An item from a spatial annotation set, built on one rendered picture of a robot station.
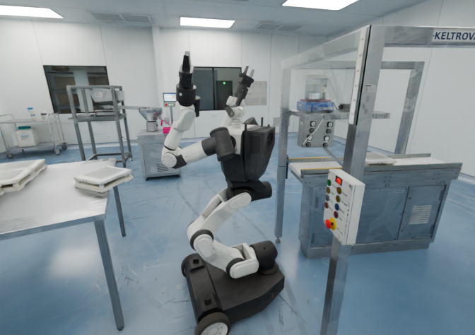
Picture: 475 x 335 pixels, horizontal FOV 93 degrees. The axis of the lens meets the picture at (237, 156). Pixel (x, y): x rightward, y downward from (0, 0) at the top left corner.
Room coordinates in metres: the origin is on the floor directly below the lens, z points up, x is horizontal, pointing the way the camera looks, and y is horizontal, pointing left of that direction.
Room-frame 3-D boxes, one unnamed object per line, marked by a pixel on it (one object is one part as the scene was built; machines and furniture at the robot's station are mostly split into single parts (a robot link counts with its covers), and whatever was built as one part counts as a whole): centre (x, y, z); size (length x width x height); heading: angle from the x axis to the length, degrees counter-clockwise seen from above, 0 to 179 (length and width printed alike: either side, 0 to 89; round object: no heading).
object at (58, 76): (5.72, 3.81, 1.43); 1.32 x 0.01 x 1.11; 104
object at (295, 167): (1.76, -1.12, 0.79); 1.35 x 0.25 x 0.05; 96
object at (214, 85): (6.54, 0.54, 1.43); 1.38 x 0.01 x 1.16; 104
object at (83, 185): (1.41, 0.89, 0.83); 0.24 x 0.24 x 0.02; 68
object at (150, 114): (3.76, 1.35, 0.95); 0.49 x 0.36 x 0.37; 104
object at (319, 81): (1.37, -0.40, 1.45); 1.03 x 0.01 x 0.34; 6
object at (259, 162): (1.28, -0.05, 1.08); 0.34 x 0.30 x 0.36; 156
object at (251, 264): (1.30, -0.01, 0.28); 0.21 x 0.20 x 0.13; 112
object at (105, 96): (4.05, 2.16, 0.75); 1.43 x 1.06 x 1.50; 104
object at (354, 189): (0.83, -0.43, 0.96); 0.17 x 0.06 x 0.26; 6
